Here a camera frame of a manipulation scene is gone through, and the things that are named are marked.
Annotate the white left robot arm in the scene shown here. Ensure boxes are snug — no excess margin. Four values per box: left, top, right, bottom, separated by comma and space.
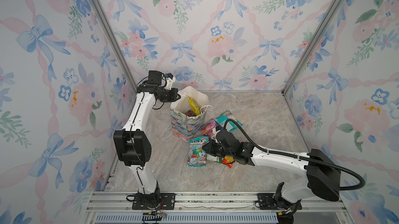
113, 84, 181, 195

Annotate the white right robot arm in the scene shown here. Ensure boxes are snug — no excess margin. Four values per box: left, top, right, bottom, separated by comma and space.
203, 140, 341, 210

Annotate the black corrugated cable hose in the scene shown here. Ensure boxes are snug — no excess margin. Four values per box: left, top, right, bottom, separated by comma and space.
223, 119, 366, 191

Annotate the aluminium right corner post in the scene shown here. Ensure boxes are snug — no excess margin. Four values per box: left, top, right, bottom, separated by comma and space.
282, 0, 345, 96

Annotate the purple candy bag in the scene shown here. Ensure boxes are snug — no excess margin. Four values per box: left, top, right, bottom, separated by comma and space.
185, 110, 195, 117

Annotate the teal mint candy bag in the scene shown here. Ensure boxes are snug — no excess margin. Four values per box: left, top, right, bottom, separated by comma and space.
215, 111, 243, 132

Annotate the pink berry candy bag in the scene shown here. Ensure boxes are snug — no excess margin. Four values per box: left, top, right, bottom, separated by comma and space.
199, 119, 220, 139

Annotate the aluminium left corner post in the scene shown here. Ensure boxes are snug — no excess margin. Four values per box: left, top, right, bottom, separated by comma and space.
89, 0, 137, 94

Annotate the floral paper gift bag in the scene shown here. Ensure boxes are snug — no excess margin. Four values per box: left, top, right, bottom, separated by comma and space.
170, 86, 211, 141

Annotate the yellow lemon candy bag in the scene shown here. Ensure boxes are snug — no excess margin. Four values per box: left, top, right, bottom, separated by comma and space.
188, 96, 201, 116

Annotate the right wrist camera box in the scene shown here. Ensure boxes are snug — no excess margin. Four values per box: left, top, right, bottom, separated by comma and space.
216, 130, 240, 148

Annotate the aluminium corner post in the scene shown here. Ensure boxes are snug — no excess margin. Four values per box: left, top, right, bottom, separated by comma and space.
282, 0, 345, 96
89, 0, 137, 94

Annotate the green lime candy bag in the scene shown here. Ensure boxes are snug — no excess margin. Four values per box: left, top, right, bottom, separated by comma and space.
206, 154, 222, 163

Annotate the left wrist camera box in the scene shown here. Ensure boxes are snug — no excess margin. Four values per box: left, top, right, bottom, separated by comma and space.
147, 70, 163, 86

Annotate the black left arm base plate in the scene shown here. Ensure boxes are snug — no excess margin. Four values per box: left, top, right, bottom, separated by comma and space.
132, 193, 176, 210

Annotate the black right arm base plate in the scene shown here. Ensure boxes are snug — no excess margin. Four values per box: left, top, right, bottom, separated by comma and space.
255, 193, 302, 211

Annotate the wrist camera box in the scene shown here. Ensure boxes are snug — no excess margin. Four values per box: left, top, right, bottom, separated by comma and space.
216, 130, 240, 148
147, 70, 163, 86

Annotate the teal red Fox's candy bag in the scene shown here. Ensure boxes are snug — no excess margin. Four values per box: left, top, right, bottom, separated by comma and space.
188, 136, 209, 168

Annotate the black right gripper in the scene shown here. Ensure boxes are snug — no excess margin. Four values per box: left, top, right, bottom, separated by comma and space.
201, 140, 235, 160

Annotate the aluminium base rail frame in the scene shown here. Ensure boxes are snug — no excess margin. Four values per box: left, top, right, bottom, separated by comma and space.
79, 190, 353, 224

